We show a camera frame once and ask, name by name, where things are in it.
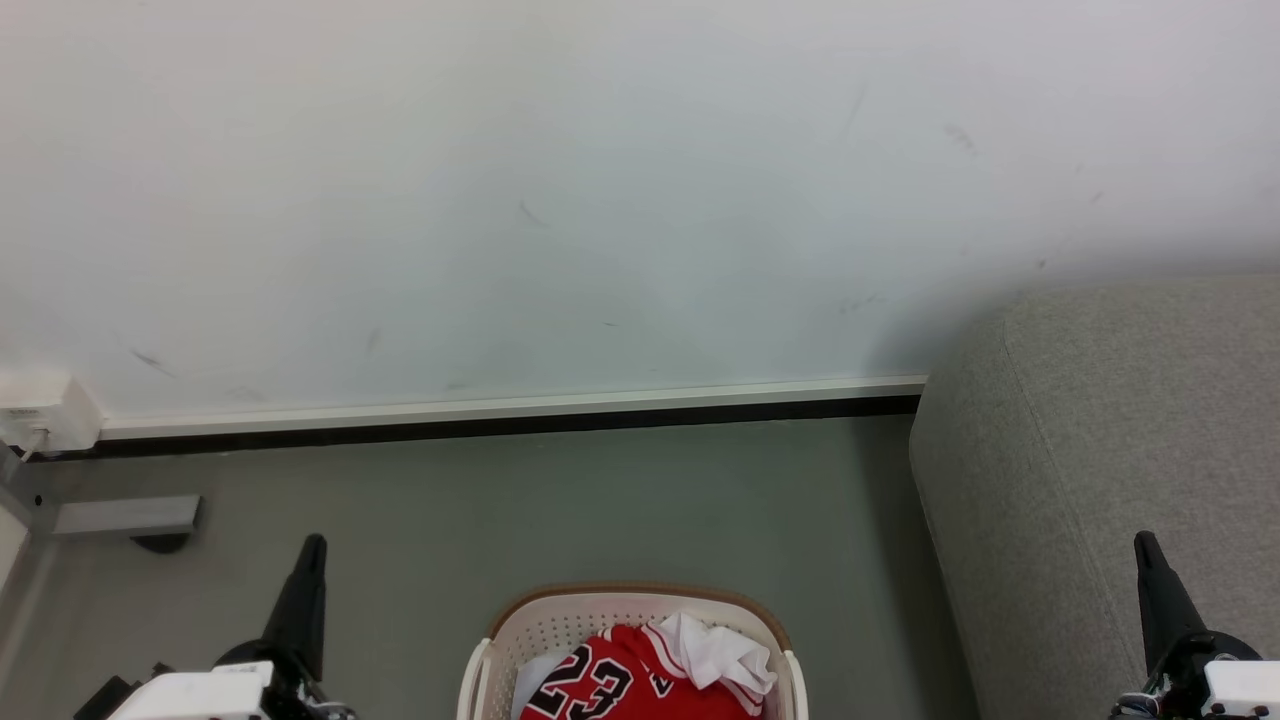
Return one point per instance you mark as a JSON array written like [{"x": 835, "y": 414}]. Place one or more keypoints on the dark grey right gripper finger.
[{"x": 1165, "y": 600}]

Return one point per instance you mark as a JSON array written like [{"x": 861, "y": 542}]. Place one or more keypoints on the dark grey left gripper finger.
[{"x": 300, "y": 610}]

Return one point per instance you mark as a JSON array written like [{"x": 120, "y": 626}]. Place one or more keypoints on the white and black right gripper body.
[{"x": 1235, "y": 688}]

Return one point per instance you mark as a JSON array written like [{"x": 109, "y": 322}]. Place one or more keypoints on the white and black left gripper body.
[{"x": 210, "y": 692}]

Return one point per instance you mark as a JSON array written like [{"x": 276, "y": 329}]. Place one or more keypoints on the red and white basketball jersey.
[{"x": 620, "y": 662}]

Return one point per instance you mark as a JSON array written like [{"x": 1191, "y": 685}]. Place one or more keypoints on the cream perforated laundry basket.
[{"x": 560, "y": 625}]

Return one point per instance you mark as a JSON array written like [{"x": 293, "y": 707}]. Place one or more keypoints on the black round foot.
[{"x": 160, "y": 544}]

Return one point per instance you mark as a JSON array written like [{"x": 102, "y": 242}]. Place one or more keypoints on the grey fabric sofa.
[{"x": 1080, "y": 450}]

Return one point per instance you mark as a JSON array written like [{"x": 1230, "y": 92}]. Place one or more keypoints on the white cloth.
[{"x": 535, "y": 682}]

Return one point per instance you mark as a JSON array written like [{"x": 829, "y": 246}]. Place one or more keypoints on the white baseboard with black strip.
[{"x": 500, "y": 412}]

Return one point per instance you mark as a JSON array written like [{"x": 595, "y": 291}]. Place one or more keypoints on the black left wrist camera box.
[{"x": 105, "y": 698}]

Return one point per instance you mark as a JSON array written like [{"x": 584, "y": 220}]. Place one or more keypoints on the grey metal bracket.
[{"x": 120, "y": 515}]

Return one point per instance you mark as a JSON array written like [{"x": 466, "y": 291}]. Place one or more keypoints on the grey metal frame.
[{"x": 20, "y": 495}]

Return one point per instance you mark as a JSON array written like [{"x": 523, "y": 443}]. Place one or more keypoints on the white wall power box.
[{"x": 62, "y": 415}]

